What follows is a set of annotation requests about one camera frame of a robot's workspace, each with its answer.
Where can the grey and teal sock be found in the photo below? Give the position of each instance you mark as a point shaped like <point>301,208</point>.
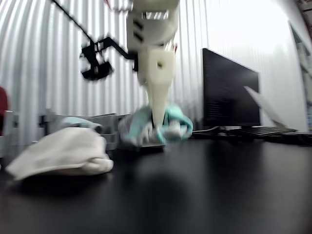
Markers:
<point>73,121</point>
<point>180,117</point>

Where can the small white sock bundle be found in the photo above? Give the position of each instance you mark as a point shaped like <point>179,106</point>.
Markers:
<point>61,151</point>

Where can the medium grey plastic bin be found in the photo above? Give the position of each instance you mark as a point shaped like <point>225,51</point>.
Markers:
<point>109,140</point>

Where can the black computer monitor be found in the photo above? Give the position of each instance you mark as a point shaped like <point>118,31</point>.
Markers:
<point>229,97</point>

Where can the black keyboard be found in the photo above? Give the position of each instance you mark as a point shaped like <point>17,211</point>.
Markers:
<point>256,131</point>

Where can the silver laptop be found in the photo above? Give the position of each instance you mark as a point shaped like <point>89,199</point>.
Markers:
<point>265,107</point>

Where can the maroon cloth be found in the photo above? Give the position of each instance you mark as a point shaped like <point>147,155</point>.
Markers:
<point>3,104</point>

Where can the black camera with bracket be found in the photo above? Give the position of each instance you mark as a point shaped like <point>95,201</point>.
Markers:
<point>96,69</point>

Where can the glass window with frame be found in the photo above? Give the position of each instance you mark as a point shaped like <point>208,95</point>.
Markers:
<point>304,61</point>

